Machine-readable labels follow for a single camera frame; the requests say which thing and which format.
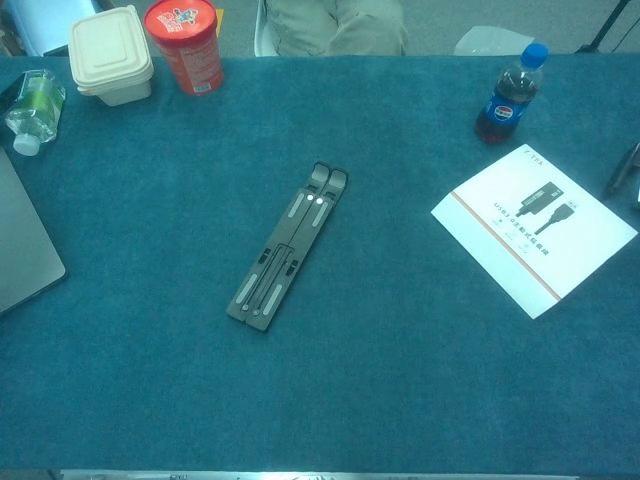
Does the white USB cable box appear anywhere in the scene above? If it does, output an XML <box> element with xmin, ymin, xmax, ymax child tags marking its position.
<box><xmin>430</xmin><ymin>144</ymin><xmax>640</xmax><ymax>321</ymax></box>

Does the cola bottle with blue cap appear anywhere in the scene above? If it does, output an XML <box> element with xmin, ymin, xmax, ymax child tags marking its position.
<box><xmin>473</xmin><ymin>42</ymin><xmax>551</xmax><ymax>147</ymax></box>

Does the grey closed laptop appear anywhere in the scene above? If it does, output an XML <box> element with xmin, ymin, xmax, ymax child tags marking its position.
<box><xmin>0</xmin><ymin>144</ymin><xmax>67</xmax><ymax>317</ymax></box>

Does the black folding laptop stand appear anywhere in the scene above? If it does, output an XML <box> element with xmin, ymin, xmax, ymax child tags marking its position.
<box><xmin>225</xmin><ymin>160</ymin><xmax>351</xmax><ymax>334</ymax></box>

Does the light blue chair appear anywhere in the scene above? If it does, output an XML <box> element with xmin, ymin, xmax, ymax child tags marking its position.
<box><xmin>0</xmin><ymin>0</ymin><xmax>101</xmax><ymax>57</ymax></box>

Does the beige lidded food container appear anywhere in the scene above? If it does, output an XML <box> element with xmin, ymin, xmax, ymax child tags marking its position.
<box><xmin>68</xmin><ymin>4</ymin><xmax>155</xmax><ymax>108</ymax></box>

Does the blue felt table cloth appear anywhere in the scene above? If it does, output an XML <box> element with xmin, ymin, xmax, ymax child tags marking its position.
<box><xmin>0</xmin><ymin>53</ymin><xmax>640</xmax><ymax>474</ymax></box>

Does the black tripod leg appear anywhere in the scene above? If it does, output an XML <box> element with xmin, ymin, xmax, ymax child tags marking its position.
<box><xmin>574</xmin><ymin>0</ymin><xmax>640</xmax><ymax>55</ymax></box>

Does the clear green-label water bottle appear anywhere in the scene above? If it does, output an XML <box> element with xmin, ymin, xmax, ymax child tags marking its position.
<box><xmin>4</xmin><ymin>68</ymin><xmax>67</xmax><ymax>157</ymax></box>

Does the seated person in beige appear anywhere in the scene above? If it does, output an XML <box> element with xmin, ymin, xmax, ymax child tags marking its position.
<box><xmin>264</xmin><ymin>0</ymin><xmax>409</xmax><ymax>57</ymax></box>

